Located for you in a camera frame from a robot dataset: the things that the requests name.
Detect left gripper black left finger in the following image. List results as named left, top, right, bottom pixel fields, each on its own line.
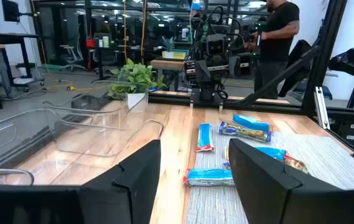
left=78, top=139, right=162, bottom=224

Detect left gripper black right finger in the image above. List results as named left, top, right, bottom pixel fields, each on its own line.
left=228, top=139, right=333, bottom=224

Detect red-ended green granola bar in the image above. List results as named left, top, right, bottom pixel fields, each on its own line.
left=282, top=154, right=310, bottom=175

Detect blue granola bar red ends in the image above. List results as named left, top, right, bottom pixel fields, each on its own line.
left=182, top=167, right=235, bottom=187
left=196, top=123, right=215, bottom=153

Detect blue granola bar orange ends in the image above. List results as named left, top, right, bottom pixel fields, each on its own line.
left=222, top=146, right=288, bottom=169

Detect green and blue granola bar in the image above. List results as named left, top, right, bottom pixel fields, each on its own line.
left=218, top=121, right=272, bottom=144

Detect plain blue granola bar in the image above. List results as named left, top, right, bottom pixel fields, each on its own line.
left=232, top=113, right=271, bottom=132

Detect teal and yellow box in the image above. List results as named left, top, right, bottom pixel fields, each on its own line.
left=162, top=49, right=187, bottom=60

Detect wooden bench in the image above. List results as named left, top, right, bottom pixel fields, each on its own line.
left=150, top=58, right=186, bottom=91

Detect grey woven placemat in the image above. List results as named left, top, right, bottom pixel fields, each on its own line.
left=185, top=126, right=354, bottom=224

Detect potted green plant white pot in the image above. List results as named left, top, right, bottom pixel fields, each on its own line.
left=106, top=58, right=168, bottom=113

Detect black hanging jacket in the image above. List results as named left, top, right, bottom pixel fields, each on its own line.
left=278, top=39, right=314, bottom=98

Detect black curved object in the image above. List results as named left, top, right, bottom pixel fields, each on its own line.
left=70, top=93, right=113, bottom=110

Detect white office chair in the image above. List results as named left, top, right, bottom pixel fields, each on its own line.
left=58, top=43, right=86, bottom=72

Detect black standing desk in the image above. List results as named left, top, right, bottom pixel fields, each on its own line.
left=0, top=32, right=45, bottom=93

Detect black monitor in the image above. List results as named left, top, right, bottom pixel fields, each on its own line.
left=1, top=0, right=21, bottom=23

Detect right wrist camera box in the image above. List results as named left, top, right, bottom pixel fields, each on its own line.
left=206, top=33, right=227, bottom=57

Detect yellow hanging cable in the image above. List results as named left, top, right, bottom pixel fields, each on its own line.
left=122, top=0, right=128, bottom=65
left=140, top=0, right=148, bottom=65

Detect silver metal bracket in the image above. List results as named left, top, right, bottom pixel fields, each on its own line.
left=314, top=86, right=332, bottom=130

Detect yellow floor cable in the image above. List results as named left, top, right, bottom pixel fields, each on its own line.
left=44, top=79, right=112, bottom=93

